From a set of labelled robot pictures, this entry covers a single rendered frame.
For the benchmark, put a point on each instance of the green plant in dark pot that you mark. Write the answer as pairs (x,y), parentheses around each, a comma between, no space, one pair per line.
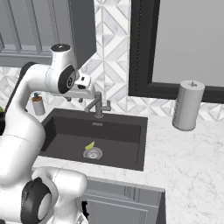
(1,122)

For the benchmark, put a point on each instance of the grey under-sink cupboard panel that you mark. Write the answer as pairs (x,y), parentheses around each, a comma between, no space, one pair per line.
(128,191)

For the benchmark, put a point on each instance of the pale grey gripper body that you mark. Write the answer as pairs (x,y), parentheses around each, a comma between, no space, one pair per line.
(80,94)

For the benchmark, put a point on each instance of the grey wall cupboard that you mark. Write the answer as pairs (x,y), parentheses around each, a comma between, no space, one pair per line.
(35,26)

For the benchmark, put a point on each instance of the grey base cupboard door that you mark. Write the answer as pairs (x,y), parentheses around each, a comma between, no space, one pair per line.
(122,214)

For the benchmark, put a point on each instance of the yellow-green lemon wedge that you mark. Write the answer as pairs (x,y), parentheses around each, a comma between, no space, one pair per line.
(90,145)

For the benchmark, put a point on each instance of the grey paper towel roll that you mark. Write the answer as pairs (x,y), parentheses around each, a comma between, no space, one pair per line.
(188,106)

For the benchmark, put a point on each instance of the dark grey sink basin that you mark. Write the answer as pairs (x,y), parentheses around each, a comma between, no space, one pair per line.
(116,137)

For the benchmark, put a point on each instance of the round metal sink drain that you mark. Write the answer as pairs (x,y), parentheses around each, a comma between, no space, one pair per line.
(93,153)

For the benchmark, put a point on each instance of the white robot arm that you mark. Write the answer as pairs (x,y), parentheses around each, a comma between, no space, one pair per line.
(23,140)

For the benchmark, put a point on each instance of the grey soap dispenser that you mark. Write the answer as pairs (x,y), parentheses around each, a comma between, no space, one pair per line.
(38,106)

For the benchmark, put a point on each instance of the grey metal tap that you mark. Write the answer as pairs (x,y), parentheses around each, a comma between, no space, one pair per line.
(99,106)

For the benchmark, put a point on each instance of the black framed window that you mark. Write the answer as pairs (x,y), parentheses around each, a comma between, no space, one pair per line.
(186,40)

